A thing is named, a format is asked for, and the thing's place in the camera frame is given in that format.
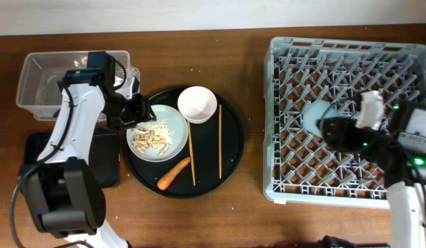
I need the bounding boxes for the light blue cup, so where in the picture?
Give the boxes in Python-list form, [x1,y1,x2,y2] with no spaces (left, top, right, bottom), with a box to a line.
[302,101,330,138]

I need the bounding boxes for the wooden chopstick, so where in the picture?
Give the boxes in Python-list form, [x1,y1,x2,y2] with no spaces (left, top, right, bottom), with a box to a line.
[218,104,222,179]
[187,121,196,187]

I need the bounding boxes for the grey plate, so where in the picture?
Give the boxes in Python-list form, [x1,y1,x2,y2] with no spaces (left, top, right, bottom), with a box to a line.
[126,105,188,163]

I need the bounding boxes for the round black tray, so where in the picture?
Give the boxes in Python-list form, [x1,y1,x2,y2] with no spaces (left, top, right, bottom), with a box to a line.
[124,94,245,198]

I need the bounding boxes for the grey dishwasher rack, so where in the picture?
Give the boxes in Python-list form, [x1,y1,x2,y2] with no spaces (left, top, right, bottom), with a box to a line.
[262,37,426,209]

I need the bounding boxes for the black rectangular tray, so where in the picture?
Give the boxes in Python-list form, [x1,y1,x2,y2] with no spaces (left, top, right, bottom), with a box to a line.
[23,127,120,189]

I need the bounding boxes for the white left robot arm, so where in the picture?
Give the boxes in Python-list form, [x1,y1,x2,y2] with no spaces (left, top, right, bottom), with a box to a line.
[9,68,156,247]

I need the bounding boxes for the peanut shells food scraps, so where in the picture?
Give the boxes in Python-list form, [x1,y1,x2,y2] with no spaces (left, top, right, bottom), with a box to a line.
[131,121,173,158]

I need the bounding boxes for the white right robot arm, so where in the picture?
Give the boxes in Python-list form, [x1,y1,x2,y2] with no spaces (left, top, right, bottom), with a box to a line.
[309,100,426,247]

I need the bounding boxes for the orange carrot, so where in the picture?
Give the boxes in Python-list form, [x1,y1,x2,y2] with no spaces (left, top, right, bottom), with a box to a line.
[157,157,191,190]

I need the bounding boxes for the white bowl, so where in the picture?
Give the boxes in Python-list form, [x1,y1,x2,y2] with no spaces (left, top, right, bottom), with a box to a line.
[177,86,217,124]

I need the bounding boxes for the right wooden chopstick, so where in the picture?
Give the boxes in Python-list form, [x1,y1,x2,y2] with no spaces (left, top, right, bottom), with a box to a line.
[218,104,222,179]

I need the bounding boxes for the black base block bottom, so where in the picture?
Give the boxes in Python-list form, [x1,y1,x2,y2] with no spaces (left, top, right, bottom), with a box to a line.
[318,236,390,248]

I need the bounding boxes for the clear plastic bin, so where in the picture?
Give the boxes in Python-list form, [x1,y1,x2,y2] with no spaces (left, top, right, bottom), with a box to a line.
[16,50,140,121]

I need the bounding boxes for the left wooden chopstick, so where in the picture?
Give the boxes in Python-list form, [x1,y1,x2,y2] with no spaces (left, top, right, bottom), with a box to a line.
[187,121,196,187]

